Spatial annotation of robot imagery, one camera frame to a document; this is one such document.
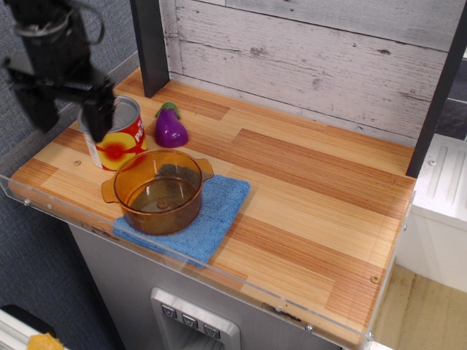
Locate dark vertical post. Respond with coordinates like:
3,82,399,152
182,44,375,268
406,1,466,178
130,0,170,98

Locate purple toy eggplant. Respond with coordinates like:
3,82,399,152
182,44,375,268
154,102,189,148

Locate orange yellow object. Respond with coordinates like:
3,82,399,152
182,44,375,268
26,333,65,350

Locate clear acrylic edge guard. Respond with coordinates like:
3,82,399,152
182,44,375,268
2,171,413,349

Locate silver dispenser panel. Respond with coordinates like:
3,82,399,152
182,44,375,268
150,287,242,349

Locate dark left vertical post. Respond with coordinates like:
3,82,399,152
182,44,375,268
130,0,170,98

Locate white appliance on right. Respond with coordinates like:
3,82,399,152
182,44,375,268
395,134,466,292

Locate amber glass pot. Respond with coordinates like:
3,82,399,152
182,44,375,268
101,149,214,236

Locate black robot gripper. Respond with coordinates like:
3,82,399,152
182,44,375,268
4,1,115,143

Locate grey toy cabinet front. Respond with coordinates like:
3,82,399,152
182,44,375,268
70,226,338,349

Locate red yellow peach can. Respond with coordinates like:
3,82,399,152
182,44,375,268
77,96,148,171

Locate blue microfiber cloth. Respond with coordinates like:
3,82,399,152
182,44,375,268
113,175,251,268

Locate dark right vertical post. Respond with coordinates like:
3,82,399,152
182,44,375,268
406,1,466,178

